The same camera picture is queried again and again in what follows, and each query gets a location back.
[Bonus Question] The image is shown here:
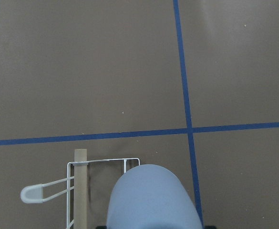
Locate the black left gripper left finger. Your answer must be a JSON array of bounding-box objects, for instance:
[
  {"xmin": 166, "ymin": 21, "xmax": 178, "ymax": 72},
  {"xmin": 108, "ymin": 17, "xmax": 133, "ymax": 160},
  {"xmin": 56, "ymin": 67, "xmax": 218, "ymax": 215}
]
[{"xmin": 95, "ymin": 226, "xmax": 106, "ymax": 229}]

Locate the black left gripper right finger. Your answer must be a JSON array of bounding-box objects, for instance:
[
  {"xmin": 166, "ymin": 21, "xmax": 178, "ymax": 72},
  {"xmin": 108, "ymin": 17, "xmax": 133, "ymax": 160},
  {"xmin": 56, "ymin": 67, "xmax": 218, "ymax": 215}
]
[{"xmin": 205, "ymin": 225, "xmax": 217, "ymax": 229}]

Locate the light blue plastic cup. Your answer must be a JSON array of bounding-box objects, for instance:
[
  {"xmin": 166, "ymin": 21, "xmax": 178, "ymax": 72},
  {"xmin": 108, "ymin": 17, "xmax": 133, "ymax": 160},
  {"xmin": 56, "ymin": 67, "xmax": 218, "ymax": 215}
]
[{"xmin": 106, "ymin": 164, "xmax": 203, "ymax": 229}]

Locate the white wire cup holder rack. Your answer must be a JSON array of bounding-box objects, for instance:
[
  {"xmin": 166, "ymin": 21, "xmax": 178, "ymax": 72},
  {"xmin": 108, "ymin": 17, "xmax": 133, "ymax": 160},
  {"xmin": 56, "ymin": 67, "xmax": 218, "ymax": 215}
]
[{"xmin": 20, "ymin": 149, "xmax": 141, "ymax": 229}]

